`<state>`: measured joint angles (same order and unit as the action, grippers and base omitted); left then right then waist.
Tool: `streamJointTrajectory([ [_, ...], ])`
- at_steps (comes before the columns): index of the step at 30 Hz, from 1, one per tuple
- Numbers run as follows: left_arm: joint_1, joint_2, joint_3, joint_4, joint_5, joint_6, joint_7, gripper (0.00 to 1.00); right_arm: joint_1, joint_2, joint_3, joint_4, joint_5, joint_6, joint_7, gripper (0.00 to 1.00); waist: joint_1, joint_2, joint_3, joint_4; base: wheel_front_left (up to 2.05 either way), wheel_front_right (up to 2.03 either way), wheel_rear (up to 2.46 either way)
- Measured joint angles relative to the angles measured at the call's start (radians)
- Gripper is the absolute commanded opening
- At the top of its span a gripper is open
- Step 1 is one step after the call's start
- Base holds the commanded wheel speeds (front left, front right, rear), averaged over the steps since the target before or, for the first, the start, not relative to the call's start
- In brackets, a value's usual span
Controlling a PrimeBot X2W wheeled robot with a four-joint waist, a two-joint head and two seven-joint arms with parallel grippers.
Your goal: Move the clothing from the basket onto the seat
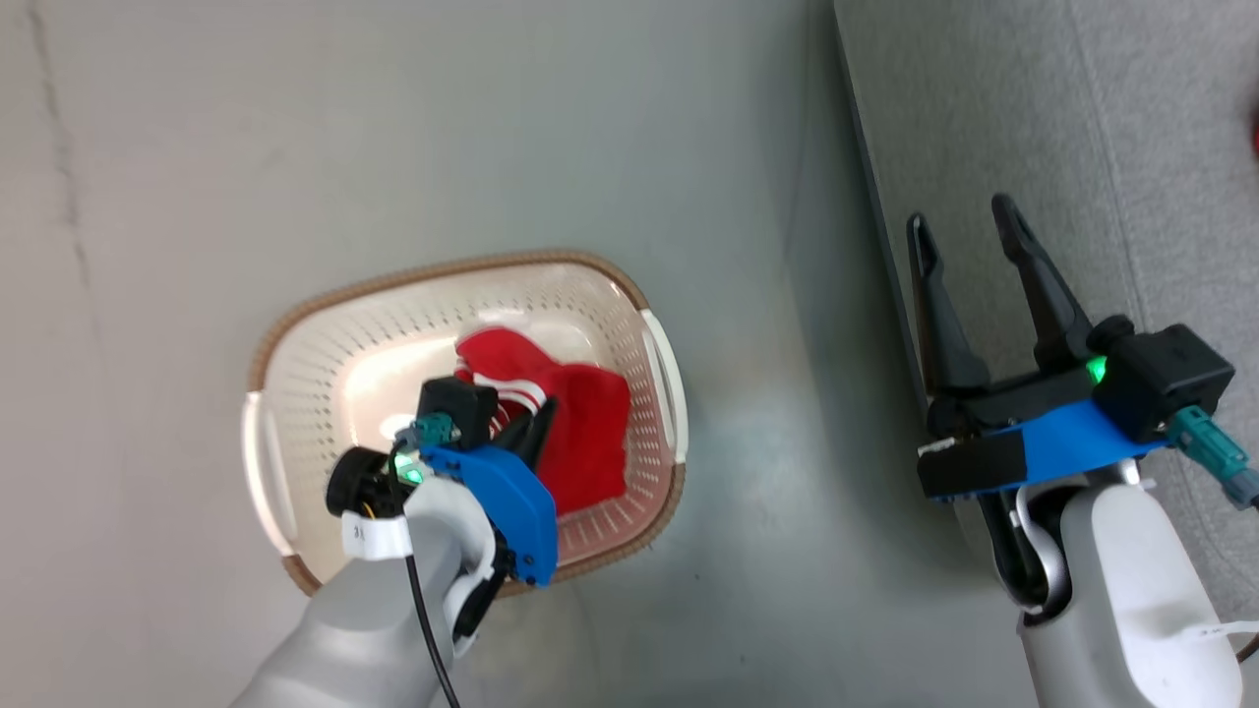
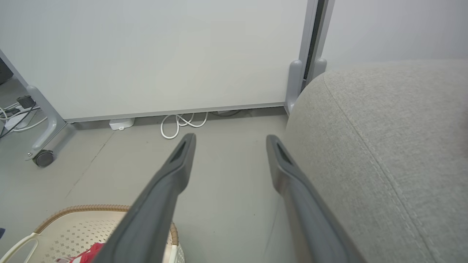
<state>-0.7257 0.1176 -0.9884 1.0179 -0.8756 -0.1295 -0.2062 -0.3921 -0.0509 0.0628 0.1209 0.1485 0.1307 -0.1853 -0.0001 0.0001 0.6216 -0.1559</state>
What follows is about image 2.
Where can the narrow white partition panel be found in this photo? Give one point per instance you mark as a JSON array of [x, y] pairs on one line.
[[395, 29]]

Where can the grey partition foot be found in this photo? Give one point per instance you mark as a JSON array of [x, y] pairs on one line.
[[294, 84], [49, 124], [319, 67]]

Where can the grey fabric sofa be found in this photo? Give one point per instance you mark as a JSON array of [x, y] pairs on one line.
[[395, 157]]

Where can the small white adapter box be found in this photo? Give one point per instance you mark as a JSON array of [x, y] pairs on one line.
[[121, 124]]

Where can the beige perforated laundry basket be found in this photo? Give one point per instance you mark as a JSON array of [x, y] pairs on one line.
[[65, 233]]

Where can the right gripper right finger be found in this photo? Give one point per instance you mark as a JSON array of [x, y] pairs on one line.
[[310, 219]]

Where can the dark grey box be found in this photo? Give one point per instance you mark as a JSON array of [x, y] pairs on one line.
[[5, 71]]

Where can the black power plug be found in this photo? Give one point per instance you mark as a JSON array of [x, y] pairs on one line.
[[25, 101]]

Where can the wide white partition panel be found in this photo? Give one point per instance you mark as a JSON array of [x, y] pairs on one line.
[[164, 54]]

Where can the white power strip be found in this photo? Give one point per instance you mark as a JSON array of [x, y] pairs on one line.
[[20, 118]]

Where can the red garment with white stripes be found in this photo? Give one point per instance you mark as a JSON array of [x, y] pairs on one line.
[[89, 254]]

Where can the black caster wheel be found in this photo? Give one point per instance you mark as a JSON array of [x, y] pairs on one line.
[[44, 158]]

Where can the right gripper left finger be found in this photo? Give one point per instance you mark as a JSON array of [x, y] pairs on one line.
[[153, 212]]

